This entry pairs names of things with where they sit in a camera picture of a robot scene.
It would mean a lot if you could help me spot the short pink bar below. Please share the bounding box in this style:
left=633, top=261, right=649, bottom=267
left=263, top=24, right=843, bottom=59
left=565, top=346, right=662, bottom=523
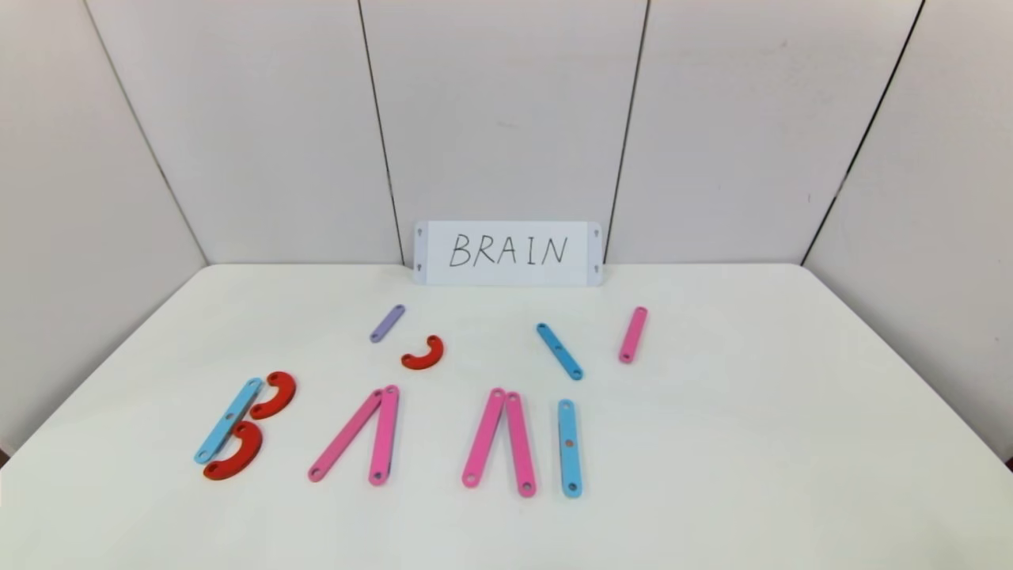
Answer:
left=618, top=306, right=649, bottom=365

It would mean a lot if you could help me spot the long pink bar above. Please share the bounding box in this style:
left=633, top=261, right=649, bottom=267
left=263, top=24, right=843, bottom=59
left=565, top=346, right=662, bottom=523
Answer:
left=461, top=387, right=507, bottom=489
left=308, top=389, right=385, bottom=483
left=368, top=385, right=400, bottom=486
left=505, top=391, right=538, bottom=499

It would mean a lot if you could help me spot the short blue bar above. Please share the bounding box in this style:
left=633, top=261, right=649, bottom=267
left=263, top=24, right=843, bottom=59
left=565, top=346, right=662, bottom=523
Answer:
left=536, top=322, right=585, bottom=382

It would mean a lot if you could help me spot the small red arc piece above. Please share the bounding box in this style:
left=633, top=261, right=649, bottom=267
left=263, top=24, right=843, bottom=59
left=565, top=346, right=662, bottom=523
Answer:
left=400, top=334, right=445, bottom=371

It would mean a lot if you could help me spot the long blue bar orange dot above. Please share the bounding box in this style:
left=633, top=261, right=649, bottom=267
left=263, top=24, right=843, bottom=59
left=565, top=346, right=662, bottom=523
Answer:
left=557, top=399, right=584, bottom=499

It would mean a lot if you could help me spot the short purple bar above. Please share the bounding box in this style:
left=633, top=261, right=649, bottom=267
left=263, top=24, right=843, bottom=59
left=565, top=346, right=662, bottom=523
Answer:
left=370, top=304, right=406, bottom=344

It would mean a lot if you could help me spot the medium red arc piece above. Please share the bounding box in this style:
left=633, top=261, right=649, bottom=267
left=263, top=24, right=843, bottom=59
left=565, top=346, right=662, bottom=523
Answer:
left=249, top=371, right=298, bottom=420

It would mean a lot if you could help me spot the long plain blue bar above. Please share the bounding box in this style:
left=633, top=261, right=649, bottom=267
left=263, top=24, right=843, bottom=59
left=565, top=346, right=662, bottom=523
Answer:
left=194, top=378, right=264, bottom=466

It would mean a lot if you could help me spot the white sign card reading BRAIN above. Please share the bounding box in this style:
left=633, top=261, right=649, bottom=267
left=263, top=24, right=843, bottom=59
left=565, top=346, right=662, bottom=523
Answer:
left=413, top=221, right=604, bottom=287

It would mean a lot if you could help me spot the large red arc piece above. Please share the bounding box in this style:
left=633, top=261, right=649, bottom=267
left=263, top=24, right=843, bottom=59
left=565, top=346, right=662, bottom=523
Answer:
left=203, top=420, right=264, bottom=481

